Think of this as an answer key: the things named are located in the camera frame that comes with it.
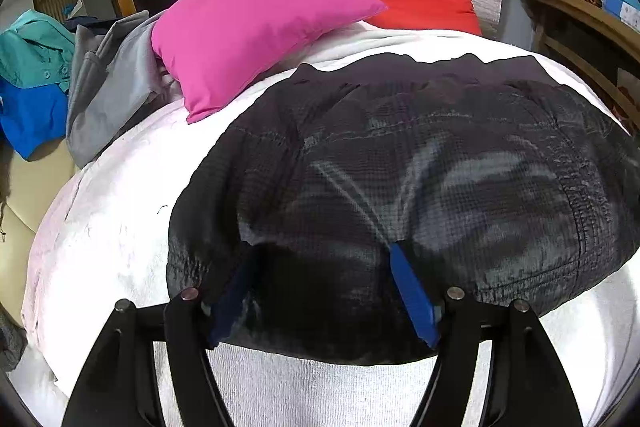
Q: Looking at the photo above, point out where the black quilted jacket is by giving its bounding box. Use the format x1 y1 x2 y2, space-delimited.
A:
166 53 639 365

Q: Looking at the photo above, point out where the blue garment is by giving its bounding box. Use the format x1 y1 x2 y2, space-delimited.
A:
1 79 67 159

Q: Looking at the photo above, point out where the grey garment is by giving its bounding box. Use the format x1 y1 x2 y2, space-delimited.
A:
66 11 182 168

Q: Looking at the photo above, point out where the teal shirt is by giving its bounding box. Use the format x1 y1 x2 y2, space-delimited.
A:
0 10 75 93

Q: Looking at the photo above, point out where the wooden shelf unit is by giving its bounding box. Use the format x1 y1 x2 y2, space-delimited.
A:
521 0 639 134

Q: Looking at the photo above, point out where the magenta pillow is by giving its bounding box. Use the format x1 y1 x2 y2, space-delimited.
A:
151 0 386 124

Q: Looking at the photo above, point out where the blue white box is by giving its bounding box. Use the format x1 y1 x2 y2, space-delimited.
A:
601 0 640 31

